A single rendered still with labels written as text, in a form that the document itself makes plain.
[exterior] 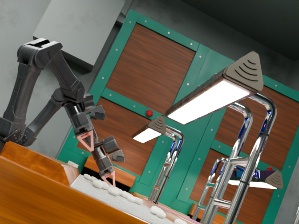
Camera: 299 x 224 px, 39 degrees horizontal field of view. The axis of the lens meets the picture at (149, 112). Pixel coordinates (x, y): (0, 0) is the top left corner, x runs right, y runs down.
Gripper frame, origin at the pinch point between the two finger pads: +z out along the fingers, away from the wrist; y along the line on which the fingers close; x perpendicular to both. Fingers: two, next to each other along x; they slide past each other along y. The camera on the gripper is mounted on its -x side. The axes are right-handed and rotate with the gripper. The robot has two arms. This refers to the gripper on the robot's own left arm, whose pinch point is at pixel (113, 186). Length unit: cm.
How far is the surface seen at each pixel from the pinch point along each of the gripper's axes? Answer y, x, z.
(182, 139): -6.3, -38.1, -6.1
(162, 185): -6.3, -20.4, 9.1
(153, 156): 50, -32, -2
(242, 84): -125, -24, -15
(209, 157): 51, -63, 13
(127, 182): 43.9, -10.3, 4.0
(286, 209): 159, -138, 96
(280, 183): -28, -64, 28
